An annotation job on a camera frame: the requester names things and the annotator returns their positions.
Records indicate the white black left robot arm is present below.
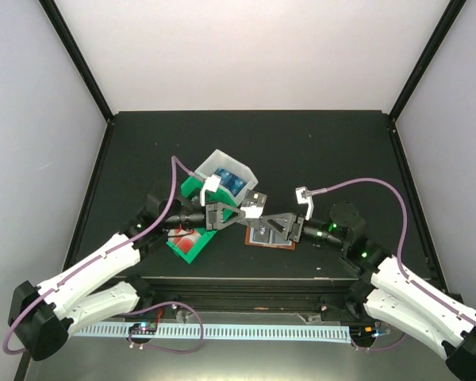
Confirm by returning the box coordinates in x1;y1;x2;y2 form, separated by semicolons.
2;191;245;361

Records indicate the clear acrylic front panel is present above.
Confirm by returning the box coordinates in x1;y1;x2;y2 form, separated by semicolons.
23;309;461;381

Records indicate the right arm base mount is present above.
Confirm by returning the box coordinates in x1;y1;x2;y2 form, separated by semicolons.
319;294;367;321

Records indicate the black VIP card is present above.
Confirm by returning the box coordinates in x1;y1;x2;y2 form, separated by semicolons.
240;190;267;219
249;226;271;244

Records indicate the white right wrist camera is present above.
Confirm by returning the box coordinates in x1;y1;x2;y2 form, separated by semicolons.
295;187;314;221

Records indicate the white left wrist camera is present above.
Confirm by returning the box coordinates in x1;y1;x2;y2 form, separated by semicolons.
199;174;221;206

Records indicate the white slotted cable duct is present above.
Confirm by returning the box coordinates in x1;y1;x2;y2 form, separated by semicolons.
75;321;351;344

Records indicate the controller circuit board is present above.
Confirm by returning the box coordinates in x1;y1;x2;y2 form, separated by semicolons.
128;322;158;335
349;325;390;340

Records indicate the black aluminium frame rail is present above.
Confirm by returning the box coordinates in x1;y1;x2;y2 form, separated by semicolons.
145;277;355;314

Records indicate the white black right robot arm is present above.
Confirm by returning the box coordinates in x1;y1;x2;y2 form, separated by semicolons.
244;202;476;380

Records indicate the red white card stack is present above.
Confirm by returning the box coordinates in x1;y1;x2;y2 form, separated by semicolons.
169;229;201;254

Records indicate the brown leather card holder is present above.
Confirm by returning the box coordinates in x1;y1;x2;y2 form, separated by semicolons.
245;227;295;250

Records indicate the white bin with blue cards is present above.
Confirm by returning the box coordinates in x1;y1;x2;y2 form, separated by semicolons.
195;149;259;204

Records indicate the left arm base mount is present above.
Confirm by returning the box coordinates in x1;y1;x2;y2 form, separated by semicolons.
134;291;182;318

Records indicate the blue vip card stack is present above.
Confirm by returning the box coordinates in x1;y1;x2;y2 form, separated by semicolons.
226;176;246;197
214;167;232;184

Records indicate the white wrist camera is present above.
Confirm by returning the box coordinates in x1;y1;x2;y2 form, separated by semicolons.
199;174;221;206
295;187;314;221

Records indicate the right controller circuit board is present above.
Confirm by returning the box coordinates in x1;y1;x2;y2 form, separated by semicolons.
349;325;390;340

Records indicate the green bin with black cards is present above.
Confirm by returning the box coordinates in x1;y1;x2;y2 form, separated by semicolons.
181;176;240;207

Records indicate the left controller circuit board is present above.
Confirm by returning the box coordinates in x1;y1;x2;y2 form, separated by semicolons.
128;322;158;335

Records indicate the blue VIP card front stack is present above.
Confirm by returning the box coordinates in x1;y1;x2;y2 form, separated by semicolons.
226;176;246;197

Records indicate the blue VIP card rear stack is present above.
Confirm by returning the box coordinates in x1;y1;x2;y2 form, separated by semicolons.
214;167;232;184

